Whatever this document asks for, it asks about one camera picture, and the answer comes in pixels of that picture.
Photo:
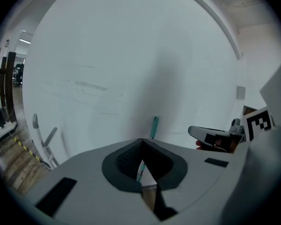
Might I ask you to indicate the white power strip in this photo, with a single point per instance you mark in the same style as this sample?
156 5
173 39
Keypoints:
10 125

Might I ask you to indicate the white ceiling conduit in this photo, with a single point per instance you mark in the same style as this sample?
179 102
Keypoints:
215 17

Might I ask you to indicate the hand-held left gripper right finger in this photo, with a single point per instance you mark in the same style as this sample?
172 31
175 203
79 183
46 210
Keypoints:
196 172

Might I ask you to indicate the yellow black striped floor strip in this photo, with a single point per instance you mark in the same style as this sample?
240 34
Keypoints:
28 150

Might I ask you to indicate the fluorescent ceiling light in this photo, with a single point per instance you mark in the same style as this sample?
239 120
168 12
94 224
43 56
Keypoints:
24 41

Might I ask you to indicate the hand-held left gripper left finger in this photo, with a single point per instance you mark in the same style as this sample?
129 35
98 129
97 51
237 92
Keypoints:
84 184

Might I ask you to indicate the person's right hand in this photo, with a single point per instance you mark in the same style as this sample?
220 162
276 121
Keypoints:
198 145

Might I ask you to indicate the black office chair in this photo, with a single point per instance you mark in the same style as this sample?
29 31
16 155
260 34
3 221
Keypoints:
19 76

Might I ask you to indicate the black stair railing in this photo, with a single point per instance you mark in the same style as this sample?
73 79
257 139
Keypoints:
4 90

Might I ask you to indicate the white wall camera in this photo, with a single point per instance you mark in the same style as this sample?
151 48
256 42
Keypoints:
7 43

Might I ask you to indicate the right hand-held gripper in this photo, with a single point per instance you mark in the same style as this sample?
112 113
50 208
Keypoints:
257 124

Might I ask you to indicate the grey wall panel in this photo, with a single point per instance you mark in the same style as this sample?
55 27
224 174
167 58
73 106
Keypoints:
241 92

